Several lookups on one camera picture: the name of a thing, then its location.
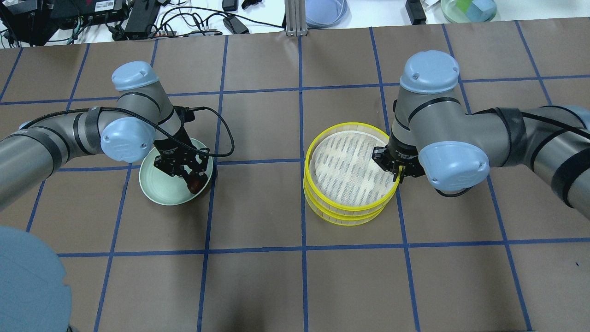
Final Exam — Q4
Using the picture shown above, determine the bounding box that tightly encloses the black power adapter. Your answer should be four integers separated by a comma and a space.
223, 16, 249, 35

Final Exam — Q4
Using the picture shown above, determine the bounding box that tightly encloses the aluminium frame post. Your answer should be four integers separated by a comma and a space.
284, 0, 308, 36

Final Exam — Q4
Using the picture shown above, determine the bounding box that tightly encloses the blue plate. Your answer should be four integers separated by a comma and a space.
304, 0, 348, 28

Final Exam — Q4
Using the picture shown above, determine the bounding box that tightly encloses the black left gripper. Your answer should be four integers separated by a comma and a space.
153, 136, 211, 187

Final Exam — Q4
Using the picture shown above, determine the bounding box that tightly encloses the brown bun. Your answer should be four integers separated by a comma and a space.
188, 177, 207, 194

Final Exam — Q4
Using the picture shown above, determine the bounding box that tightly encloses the blue sponge block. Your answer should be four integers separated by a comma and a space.
465, 0, 497, 22

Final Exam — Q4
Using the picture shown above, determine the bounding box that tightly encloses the mint green plate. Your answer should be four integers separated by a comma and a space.
139, 148, 214, 206

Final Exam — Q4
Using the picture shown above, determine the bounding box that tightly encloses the green sponge block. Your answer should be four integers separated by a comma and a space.
451, 0, 472, 14

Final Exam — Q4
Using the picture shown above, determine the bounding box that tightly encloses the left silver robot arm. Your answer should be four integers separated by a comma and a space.
0, 61, 213, 209

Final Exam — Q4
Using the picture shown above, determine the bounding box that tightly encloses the yellow bamboo steamer basket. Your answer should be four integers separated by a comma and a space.
303, 181, 399, 226

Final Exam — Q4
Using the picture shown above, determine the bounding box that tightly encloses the green glass bowl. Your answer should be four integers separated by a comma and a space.
440, 0, 497, 23

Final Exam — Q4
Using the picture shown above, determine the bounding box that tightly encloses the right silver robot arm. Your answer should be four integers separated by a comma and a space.
372, 50, 590, 217

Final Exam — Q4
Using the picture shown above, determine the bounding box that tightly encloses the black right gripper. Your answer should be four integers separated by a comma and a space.
372, 138, 425, 185

